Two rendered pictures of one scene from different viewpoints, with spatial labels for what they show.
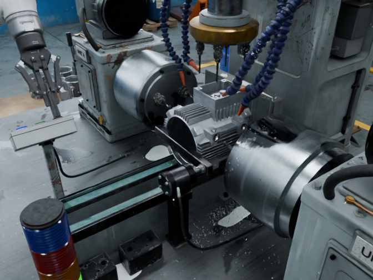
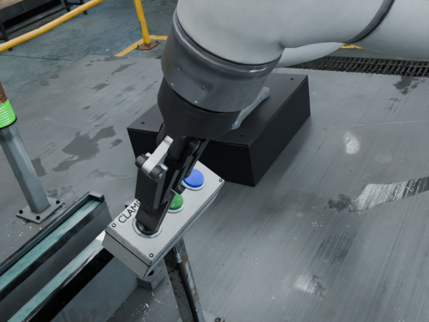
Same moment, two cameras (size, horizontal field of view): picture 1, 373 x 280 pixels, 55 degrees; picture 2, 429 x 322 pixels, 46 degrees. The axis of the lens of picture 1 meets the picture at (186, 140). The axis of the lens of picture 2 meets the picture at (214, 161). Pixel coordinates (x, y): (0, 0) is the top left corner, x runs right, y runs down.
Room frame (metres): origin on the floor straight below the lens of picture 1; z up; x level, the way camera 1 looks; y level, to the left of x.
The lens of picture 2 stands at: (1.40, 0.33, 1.44)
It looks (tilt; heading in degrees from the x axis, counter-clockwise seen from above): 32 degrees down; 163
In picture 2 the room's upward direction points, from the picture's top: 11 degrees counter-clockwise
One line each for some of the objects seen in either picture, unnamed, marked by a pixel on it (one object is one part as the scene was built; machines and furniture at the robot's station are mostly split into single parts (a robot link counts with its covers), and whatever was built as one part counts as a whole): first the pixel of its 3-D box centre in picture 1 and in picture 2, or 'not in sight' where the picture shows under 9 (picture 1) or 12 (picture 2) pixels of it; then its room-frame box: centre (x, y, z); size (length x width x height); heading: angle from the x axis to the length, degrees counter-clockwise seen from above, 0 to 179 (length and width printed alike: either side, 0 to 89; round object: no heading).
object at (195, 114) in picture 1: (207, 131); not in sight; (0.93, -0.06, 1.01); 0.20 x 0.19 x 0.19; 125
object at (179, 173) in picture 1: (238, 188); not in sight; (0.77, -0.15, 0.92); 0.45 x 0.13 x 0.24; 125
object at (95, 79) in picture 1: (119, 78); not in sight; (1.41, 0.28, 0.99); 0.35 x 0.31 x 0.37; 35
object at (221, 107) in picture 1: (219, 100); not in sight; (0.95, -0.10, 1.11); 0.12 x 0.11 x 0.07; 125
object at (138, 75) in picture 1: (147, 85); not in sight; (1.22, 0.14, 1.04); 0.37 x 0.25 x 0.25; 35
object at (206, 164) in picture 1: (181, 148); not in sight; (0.84, 0.01, 1.01); 0.26 x 0.04 x 0.03; 36
